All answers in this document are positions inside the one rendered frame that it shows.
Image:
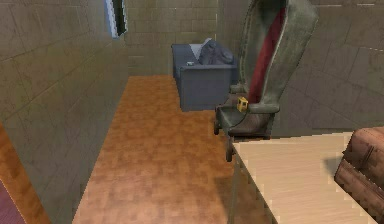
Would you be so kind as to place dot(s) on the brown leather case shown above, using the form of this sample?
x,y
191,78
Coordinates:
x,y
365,170

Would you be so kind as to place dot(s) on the blue-grey sofa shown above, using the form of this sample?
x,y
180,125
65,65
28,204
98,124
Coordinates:
x,y
203,85

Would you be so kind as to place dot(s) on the small teal object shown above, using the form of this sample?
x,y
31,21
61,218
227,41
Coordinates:
x,y
190,63

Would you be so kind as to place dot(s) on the small yellow cube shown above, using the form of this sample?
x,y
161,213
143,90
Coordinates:
x,y
242,104

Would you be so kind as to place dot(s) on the dark grey cushion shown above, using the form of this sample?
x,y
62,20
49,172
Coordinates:
x,y
215,53

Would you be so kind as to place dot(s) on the grey high-back armchair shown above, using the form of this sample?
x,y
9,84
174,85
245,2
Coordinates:
x,y
276,66

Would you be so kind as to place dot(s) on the blue-framed window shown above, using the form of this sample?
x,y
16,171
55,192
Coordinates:
x,y
116,16

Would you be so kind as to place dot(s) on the light wooden table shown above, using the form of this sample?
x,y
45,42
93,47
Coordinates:
x,y
300,180

